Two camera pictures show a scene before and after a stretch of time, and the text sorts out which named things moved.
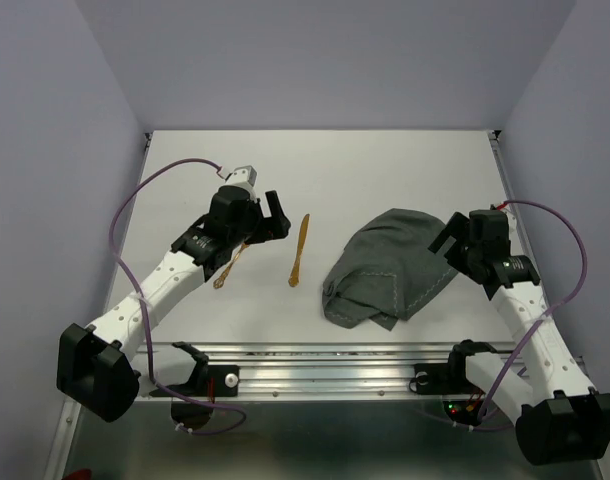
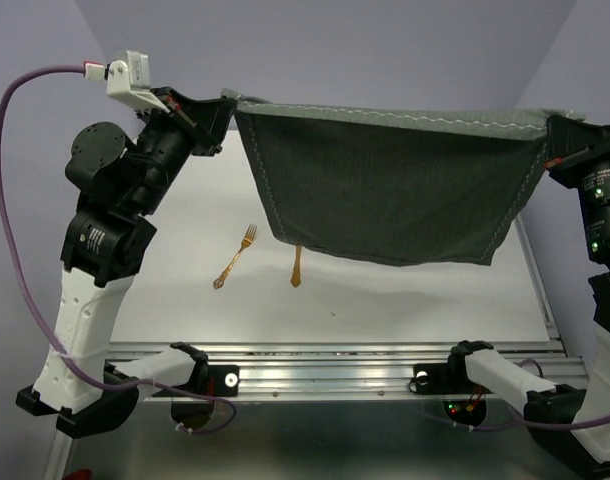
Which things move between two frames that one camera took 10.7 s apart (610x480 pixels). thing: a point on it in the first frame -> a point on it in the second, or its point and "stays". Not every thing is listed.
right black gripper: [455, 227] -> [581, 146]
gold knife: [294, 278] stays
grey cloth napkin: [385, 271] -> [421, 185]
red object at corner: [83, 474] stays
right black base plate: [435, 378] stays
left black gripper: [275, 232] -> [203, 121]
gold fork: [219, 281] stays
